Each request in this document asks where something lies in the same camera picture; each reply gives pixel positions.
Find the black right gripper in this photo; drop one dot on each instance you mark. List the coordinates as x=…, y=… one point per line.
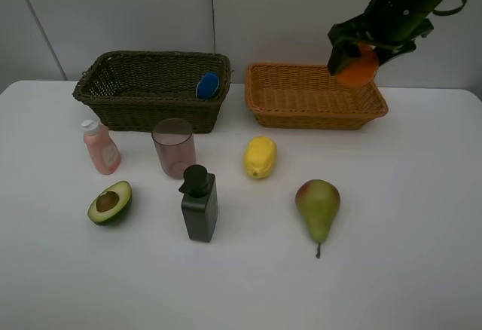
x=389, y=25

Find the green red pear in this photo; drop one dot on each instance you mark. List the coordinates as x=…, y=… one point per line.
x=318, y=202

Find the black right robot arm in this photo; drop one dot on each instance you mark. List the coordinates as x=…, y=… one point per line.
x=390, y=26

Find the halved avocado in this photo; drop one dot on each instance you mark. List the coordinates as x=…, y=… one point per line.
x=111, y=206

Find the white bottle blue cap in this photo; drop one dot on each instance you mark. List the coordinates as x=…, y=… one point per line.
x=207, y=86

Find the translucent pink cup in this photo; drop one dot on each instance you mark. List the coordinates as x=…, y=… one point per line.
x=174, y=142

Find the dark brown wicker basket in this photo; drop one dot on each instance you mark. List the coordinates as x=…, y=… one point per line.
x=134, y=90

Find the black pump dispenser bottle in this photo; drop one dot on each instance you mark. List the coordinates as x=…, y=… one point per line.
x=199, y=203

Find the pink bottle white cap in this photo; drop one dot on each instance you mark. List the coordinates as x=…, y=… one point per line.
x=102, y=150

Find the orange fruit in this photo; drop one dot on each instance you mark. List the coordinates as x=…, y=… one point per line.
x=362, y=71

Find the yellow lemon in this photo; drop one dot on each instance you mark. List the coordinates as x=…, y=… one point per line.
x=260, y=157

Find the orange wicker basket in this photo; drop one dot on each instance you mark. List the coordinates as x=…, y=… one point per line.
x=306, y=97

